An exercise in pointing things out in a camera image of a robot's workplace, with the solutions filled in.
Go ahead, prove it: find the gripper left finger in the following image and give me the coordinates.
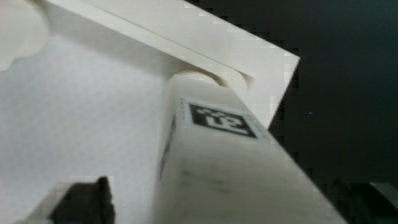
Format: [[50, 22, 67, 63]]
[[50, 176, 115, 224]]

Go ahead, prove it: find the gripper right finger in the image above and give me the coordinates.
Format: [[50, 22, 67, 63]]
[[330, 180, 398, 224]]

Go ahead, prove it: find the white desk tabletop tray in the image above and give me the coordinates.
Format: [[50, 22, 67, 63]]
[[0, 0, 298, 224]]

